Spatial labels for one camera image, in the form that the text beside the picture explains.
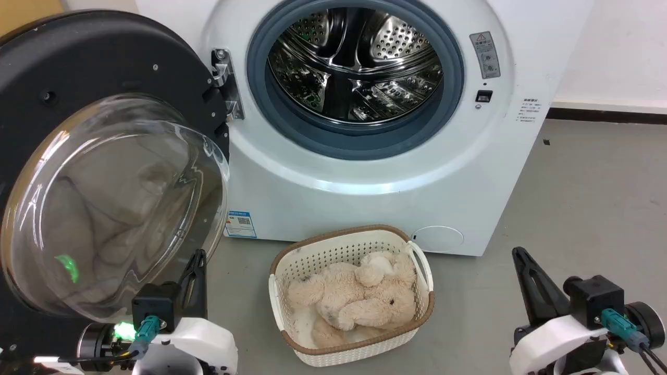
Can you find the cream plastic laundry basket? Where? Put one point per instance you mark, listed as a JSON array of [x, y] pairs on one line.
[[318, 255]]

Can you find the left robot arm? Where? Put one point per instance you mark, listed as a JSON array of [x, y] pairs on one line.
[[99, 341]]

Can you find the stainless steel drum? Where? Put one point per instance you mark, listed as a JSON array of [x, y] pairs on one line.
[[359, 62]]

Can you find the metal door hinge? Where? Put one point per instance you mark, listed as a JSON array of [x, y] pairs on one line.
[[228, 78]]

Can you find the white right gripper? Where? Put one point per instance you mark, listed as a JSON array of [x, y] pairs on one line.
[[557, 344]]

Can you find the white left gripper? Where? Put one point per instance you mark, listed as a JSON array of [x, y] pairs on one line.
[[203, 344]]

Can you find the small printed text label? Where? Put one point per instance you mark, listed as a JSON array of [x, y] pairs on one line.
[[530, 111]]

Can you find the blue white energy label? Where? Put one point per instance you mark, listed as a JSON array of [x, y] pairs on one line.
[[241, 224]]

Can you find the white front-load washing machine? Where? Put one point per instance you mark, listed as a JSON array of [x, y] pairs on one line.
[[365, 208]]

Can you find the beige plush teddy bear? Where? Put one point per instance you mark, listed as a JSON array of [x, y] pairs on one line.
[[359, 302]]

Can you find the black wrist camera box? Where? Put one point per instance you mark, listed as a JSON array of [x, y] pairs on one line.
[[155, 302], [596, 299]]

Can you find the black door latch slot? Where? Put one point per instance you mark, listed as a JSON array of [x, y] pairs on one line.
[[484, 96]]

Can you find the black round door, glass bowl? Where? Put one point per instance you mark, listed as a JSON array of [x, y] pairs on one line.
[[78, 57]]

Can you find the orange wooden panel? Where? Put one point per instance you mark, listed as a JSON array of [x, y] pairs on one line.
[[28, 14]]

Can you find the grey warning sticker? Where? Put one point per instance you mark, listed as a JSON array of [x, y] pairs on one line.
[[485, 54]]

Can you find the dark wall baseboard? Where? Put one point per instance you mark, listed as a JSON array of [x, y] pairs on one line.
[[604, 115]]

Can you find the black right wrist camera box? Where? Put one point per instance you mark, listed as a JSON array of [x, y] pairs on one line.
[[596, 299]]

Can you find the round white filter cover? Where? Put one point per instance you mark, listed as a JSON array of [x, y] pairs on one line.
[[437, 240]]

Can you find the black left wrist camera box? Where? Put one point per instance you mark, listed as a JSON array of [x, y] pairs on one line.
[[155, 302]]

